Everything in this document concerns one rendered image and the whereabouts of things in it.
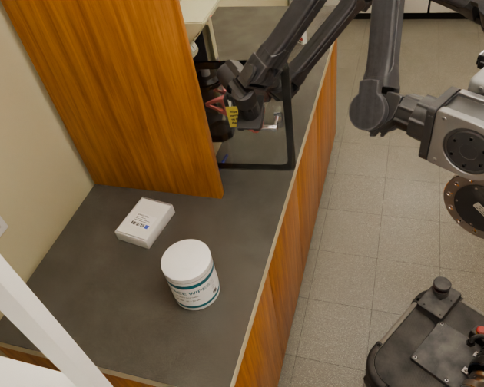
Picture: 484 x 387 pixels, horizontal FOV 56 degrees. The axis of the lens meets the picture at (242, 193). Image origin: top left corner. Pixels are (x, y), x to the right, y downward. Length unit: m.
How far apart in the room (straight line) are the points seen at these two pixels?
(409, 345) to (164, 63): 1.41
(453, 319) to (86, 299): 1.42
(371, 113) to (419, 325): 1.27
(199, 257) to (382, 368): 1.01
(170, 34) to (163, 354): 0.79
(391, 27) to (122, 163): 0.96
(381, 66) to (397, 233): 1.74
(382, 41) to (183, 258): 0.69
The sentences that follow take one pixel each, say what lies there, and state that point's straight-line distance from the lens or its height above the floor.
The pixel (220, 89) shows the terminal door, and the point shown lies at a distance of 1.33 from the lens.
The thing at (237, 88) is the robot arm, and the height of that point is 1.38.
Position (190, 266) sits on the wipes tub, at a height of 1.09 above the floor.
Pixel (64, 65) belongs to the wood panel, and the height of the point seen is 1.42.
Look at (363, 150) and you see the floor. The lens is 3.08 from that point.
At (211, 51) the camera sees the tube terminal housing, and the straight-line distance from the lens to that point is 1.65.
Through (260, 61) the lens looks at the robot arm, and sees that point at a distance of 1.12.
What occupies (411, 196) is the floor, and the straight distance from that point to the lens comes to 2.81.
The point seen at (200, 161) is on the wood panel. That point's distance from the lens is 1.41.
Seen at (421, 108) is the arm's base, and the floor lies 1.49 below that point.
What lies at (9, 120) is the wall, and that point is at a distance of 1.45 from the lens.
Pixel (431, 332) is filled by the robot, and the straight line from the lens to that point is 2.02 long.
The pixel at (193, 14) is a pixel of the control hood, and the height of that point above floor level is 1.51.
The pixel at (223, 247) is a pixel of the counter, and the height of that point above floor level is 0.94.
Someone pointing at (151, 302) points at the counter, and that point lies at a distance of 1.32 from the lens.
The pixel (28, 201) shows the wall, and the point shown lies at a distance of 1.53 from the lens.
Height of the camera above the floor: 2.01
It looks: 45 degrees down
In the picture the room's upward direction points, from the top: 11 degrees counter-clockwise
